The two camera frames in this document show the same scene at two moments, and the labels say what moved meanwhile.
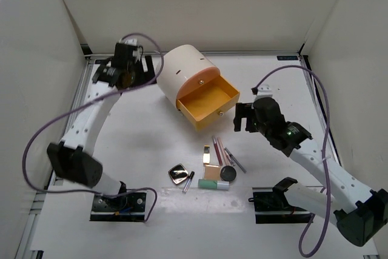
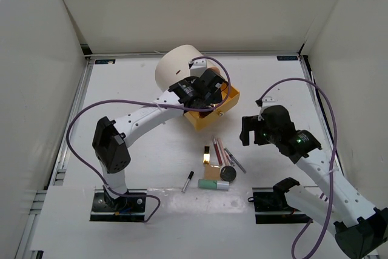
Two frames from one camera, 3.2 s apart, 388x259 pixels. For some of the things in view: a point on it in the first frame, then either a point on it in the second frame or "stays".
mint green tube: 214,184 stays
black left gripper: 150,65 to 214,99
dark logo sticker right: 287,57 stays
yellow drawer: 208,104 stays
